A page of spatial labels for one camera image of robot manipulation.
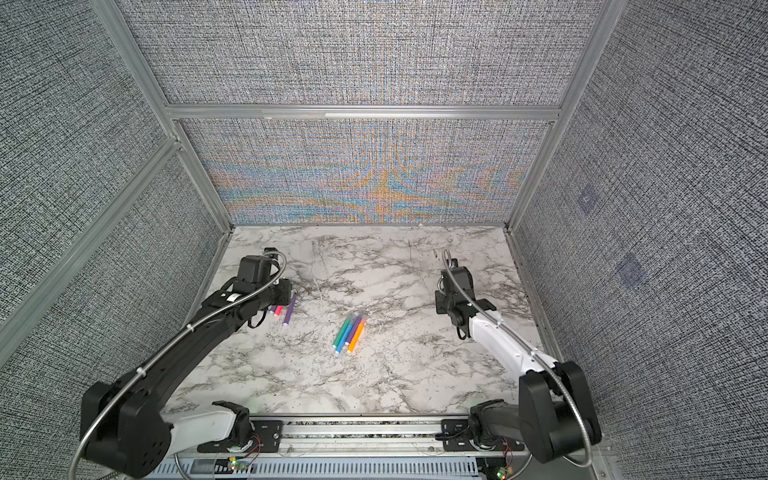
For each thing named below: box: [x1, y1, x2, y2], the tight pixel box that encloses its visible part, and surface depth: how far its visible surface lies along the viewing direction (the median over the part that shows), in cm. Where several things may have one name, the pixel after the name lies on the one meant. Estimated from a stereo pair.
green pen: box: [332, 319, 351, 349], surface depth 92 cm
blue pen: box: [335, 324, 353, 354], surface depth 92 cm
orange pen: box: [347, 318, 367, 353], surface depth 92 cm
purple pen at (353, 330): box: [344, 316, 362, 345], surface depth 92 cm
